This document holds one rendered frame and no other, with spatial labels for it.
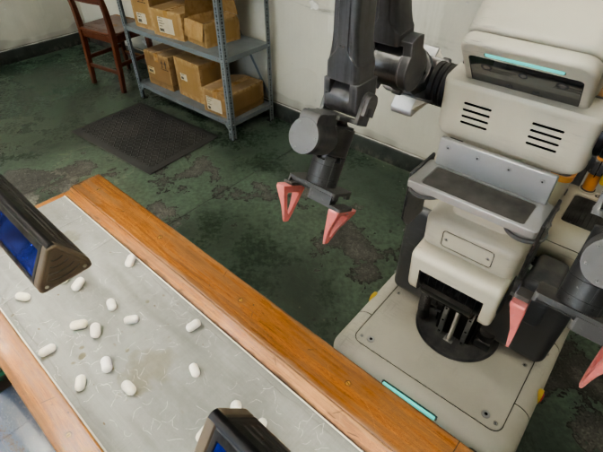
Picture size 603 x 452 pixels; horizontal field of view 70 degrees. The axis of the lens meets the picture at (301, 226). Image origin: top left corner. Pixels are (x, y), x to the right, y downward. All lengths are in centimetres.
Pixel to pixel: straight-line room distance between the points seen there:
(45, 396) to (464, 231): 91
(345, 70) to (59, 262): 51
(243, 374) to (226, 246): 139
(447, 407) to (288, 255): 108
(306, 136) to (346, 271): 147
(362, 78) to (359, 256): 154
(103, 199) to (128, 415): 67
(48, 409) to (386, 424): 61
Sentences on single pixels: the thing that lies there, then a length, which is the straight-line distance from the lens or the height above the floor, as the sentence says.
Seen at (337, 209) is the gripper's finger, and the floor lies 107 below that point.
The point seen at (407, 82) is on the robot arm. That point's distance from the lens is 82.
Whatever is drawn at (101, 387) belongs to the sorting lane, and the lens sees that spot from 98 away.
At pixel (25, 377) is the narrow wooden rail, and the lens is 103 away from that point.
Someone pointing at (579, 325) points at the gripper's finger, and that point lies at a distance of 65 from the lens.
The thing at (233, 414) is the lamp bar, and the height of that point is 109.
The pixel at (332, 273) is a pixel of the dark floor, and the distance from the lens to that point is 209.
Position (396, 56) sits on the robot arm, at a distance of 82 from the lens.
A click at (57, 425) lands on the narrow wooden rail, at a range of 94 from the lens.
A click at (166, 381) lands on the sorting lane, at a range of 94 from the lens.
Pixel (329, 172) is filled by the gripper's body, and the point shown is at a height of 111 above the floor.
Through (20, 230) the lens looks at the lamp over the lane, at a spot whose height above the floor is 110.
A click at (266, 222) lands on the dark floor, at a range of 236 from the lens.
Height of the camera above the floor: 153
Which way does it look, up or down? 41 degrees down
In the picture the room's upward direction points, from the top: straight up
